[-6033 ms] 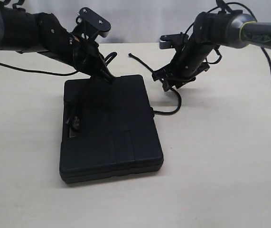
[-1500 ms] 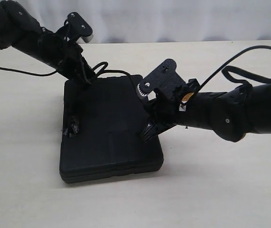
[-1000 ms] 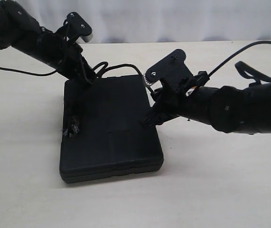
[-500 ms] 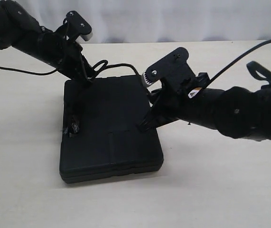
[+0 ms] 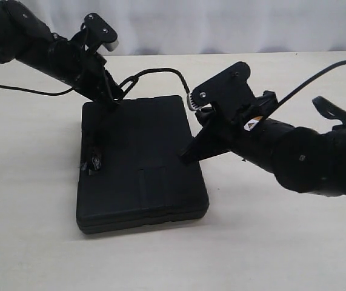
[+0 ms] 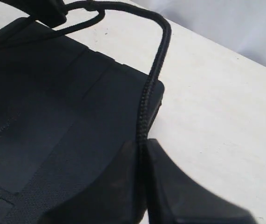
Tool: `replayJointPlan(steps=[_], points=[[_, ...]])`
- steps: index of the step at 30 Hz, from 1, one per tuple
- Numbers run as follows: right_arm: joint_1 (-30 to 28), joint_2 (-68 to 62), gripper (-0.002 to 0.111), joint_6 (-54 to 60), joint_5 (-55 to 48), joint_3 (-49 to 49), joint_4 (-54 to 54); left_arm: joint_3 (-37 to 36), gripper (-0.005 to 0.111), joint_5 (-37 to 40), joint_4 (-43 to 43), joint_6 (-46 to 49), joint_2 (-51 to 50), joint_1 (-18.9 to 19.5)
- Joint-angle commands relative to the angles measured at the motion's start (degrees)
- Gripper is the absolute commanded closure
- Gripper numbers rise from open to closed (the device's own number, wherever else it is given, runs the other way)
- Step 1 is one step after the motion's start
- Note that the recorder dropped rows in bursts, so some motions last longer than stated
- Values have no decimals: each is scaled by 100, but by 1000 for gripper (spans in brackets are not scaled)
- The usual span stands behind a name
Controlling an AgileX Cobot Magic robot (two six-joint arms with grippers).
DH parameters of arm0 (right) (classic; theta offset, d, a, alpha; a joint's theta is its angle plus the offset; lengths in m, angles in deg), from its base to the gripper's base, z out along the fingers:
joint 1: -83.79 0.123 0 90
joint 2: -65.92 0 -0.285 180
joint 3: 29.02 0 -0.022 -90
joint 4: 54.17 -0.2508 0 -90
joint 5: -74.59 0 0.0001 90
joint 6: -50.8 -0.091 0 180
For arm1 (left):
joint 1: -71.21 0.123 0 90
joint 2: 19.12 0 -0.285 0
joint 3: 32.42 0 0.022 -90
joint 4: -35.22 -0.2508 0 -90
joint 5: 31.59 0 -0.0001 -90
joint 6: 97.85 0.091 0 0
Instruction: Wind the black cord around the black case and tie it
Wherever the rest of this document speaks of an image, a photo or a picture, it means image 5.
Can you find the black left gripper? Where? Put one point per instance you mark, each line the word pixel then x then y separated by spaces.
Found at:
pixel 84 71

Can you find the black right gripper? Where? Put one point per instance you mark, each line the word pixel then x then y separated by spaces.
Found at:
pixel 253 140

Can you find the black plastic carrying case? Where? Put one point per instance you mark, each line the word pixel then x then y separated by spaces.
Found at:
pixel 130 173

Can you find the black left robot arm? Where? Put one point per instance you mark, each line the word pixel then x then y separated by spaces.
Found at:
pixel 25 38

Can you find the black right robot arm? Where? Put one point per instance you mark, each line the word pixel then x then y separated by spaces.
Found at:
pixel 301 159

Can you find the white curtain backdrop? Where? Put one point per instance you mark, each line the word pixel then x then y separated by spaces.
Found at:
pixel 205 27

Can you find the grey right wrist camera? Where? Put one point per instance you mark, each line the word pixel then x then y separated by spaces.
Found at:
pixel 227 92

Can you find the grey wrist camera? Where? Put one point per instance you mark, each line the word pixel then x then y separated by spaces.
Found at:
pixel 227 92
pixel 100 33

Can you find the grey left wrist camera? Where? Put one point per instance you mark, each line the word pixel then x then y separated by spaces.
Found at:
pixel 100 33

